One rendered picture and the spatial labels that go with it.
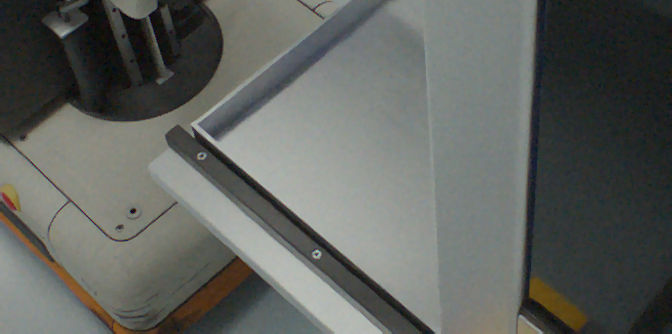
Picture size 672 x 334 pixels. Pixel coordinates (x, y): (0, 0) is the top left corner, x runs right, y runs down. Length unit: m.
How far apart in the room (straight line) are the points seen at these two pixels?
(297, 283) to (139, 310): 0.84
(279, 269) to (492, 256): 0.46
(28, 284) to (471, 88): 1.71
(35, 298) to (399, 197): 1.17
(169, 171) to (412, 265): 0.25
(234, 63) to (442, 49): 1.48
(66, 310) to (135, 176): 0.34
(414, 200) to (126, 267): 0.80
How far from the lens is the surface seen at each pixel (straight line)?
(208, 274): 1.99
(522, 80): 0.56
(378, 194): 1.16
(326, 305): 1.11
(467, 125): 0.62
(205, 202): 1.18
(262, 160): 1.19
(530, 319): 0.73
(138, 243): 1.90
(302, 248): 1.12
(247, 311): 2.13
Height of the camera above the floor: 1.85
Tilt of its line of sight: 54 degrees down
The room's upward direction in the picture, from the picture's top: 9 degrees counter-clockwise
